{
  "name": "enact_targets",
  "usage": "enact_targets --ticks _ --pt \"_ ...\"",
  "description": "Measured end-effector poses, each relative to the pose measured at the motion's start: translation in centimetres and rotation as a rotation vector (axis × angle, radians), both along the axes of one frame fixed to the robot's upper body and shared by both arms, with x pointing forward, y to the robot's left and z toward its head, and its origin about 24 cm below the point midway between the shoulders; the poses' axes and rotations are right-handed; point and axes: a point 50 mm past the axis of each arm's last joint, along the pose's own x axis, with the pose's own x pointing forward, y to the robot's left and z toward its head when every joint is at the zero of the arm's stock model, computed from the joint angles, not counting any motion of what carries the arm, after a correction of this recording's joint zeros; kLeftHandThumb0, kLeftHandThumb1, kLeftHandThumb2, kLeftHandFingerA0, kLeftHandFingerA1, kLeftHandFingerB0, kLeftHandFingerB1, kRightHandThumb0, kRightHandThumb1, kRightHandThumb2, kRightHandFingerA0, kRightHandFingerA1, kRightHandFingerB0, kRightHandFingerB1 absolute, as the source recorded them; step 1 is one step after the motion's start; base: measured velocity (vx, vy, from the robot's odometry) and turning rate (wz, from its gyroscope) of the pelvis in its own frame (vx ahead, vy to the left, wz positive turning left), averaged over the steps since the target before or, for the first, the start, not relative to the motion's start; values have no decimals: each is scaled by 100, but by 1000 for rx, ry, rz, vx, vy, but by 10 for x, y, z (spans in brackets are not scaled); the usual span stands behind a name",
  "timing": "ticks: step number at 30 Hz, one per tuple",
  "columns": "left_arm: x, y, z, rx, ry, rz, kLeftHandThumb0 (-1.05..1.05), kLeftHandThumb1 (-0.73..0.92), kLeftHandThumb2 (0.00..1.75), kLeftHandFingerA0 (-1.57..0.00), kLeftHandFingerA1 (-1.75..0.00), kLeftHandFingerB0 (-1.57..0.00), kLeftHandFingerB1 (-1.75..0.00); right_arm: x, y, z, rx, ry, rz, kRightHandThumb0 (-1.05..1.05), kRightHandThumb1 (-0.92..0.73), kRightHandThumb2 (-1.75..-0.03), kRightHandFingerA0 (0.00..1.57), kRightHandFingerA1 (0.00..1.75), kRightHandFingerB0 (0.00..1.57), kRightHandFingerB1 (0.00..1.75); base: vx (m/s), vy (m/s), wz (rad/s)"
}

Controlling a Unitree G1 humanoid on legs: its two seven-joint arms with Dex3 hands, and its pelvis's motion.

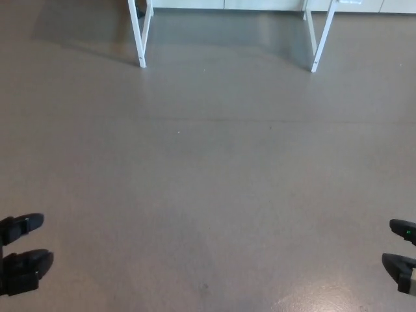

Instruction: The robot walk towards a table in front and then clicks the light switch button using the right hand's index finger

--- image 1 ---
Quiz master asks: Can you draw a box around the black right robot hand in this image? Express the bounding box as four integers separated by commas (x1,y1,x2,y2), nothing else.
382,218,416,297

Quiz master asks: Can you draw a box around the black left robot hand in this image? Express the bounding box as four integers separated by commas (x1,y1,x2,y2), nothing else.
0,213,55,297

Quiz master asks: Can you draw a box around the white table with metal legs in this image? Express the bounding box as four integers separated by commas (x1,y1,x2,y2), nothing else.
127,0,363,73

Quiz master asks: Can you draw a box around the white low cabinet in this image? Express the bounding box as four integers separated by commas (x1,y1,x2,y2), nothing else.
151,0,416,14

